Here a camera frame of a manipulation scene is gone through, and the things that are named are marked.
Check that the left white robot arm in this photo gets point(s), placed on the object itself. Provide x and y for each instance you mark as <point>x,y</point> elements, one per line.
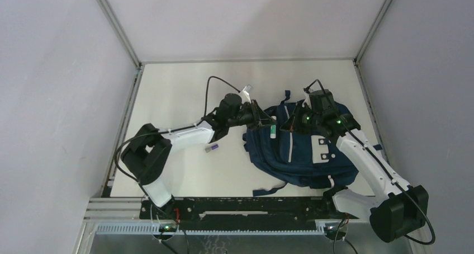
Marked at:
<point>146,154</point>

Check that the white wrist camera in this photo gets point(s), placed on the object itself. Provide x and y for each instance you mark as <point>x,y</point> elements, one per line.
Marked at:
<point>307,100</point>
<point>245,93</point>

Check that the purple capped small tube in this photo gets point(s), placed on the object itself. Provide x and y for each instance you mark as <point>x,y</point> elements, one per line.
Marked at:
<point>210,148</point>

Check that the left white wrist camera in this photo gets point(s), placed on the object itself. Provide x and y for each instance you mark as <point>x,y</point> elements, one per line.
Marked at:
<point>245,93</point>

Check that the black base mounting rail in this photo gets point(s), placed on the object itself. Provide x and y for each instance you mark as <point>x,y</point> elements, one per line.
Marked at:
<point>243,212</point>

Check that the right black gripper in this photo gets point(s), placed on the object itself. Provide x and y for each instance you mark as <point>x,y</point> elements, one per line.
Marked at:
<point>288,126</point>

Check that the green white glue stick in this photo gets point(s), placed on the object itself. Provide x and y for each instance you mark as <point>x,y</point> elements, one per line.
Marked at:
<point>273,129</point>

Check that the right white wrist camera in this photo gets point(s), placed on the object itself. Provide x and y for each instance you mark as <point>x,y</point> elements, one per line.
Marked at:
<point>307,100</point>

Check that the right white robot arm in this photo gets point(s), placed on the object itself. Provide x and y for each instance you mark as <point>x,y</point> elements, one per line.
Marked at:
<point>397,208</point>

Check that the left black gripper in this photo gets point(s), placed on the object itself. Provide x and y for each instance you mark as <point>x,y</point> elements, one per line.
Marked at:
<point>259,118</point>

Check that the white slotted cable duct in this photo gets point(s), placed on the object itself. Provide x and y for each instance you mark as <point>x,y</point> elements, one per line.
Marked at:
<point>155,229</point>

